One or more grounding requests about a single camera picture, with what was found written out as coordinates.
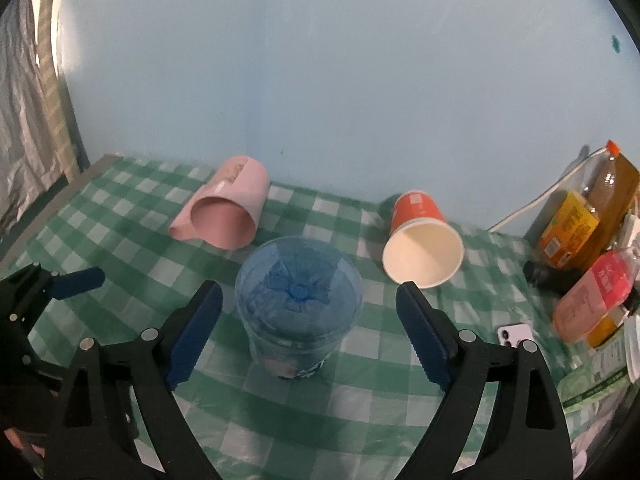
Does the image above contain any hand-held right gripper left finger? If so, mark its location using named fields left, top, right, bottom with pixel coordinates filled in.
left=44, top=280, right=224, bottom=480

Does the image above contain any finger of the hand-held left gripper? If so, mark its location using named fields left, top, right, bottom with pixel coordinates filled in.
left=0, top=262, right=107, bottom=361

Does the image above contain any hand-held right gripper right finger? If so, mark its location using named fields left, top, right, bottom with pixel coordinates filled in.
left=395, top=281, right=573, bottom=480

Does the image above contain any clear plastic cup blue inside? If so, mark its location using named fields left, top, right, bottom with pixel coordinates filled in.
left=234, top=236, right=364, bottom=380

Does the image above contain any orange paper cup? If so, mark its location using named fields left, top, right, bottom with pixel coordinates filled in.
left=382, top=190, right=465, bottom=289

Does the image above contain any pink plastic cup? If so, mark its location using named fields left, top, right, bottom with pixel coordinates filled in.
left=167, top=156, right=271, bottom=250

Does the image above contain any person's left hand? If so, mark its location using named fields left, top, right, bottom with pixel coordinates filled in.
left=2, top=427, right=47, bottom=477

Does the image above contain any green checked tablecloth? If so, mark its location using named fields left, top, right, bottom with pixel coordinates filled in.
left=0, top=155, right=632, bottom=480

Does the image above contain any white smartphone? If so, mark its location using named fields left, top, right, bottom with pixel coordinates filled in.
left=496, top=324, right=536, bottom=348

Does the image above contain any black object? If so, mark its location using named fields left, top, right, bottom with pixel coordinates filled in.
left=523, top=260, right=571, bottom=294

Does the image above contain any silver foil curtain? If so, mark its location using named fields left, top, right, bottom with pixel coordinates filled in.
left=0, top=0, right=71, bottom=235

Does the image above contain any green printed packet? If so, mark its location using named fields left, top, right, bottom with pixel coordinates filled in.
left=557, top=335, right=633, bottom=413

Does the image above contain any pink drink bottle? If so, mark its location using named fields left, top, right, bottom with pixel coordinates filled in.
left=552, top=250, right=640, bottom=345

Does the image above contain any yellow drink bottle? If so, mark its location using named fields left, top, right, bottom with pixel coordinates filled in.
left=585, top=305, right=632, bottom=351

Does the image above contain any amber drink bottle orange cap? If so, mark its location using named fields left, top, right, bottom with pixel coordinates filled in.
left=530, top=141, right=640, bottom=271

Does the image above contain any white cable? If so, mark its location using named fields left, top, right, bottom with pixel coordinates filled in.
left=487, top=147, right=608, bottom=233

